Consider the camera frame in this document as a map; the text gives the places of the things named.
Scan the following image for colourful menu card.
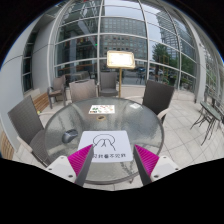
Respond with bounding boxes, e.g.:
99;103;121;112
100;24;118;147
89;105;115;114

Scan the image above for brown wicker chair far left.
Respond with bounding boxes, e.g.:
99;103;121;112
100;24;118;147
47;75;66;108

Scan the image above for wooden bench slats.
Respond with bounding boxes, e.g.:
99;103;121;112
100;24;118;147
33;93;49;111

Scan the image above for dark grey computer mouse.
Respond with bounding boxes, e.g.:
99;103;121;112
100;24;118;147
62;129;78;144

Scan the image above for gold menu stand sign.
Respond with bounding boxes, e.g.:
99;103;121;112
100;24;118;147
106;50;136;99

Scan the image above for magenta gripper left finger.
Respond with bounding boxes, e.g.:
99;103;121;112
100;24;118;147
46;144;95;187

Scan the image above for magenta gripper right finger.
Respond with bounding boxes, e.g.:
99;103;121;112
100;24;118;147
133;144;181;187

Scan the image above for green metal side table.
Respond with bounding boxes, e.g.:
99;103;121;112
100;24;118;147
192;101;221;144

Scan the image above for white printed mouse pad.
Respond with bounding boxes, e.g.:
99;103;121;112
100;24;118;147
78;130;133;163

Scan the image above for grey wicker chair back left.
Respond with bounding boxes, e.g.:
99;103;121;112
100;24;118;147
69;79;97;102

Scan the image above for grey wicker chair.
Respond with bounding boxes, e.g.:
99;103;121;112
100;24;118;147
98;72;118;97
8;96;51;167
142;80;174;123
69;79;97;102

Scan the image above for grey wicker chair far centre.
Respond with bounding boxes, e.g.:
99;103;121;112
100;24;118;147
98;72;118;97

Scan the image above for grey wicker chair right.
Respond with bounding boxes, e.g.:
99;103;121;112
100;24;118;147
142;80;174;123

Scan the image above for round glass patio table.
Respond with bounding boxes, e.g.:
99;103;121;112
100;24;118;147
45;97;164;185

